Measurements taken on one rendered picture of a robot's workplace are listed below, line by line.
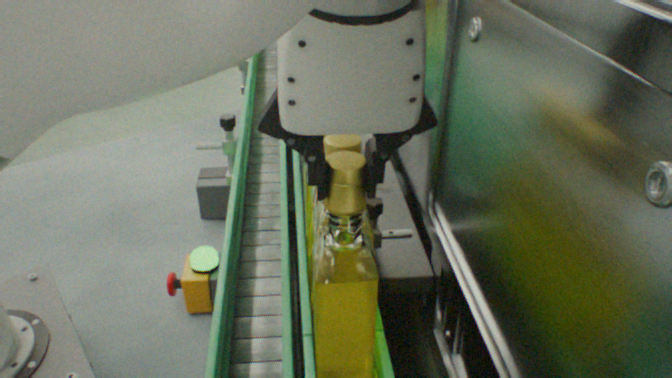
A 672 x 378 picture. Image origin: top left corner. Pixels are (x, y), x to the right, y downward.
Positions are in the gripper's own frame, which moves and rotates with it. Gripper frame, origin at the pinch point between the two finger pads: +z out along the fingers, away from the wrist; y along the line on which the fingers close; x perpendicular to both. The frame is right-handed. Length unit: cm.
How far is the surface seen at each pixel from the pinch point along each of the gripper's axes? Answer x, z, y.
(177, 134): -85, 65, 36
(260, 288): -10.8, 31.9, 9.5
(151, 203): -50, 56, 36
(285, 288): -3.2, 21.1, 5.7
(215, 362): 6.7, 18.6, 12.5
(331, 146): -4.4, 1.2, 0.8
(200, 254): -21.4, 37.3, 19.5
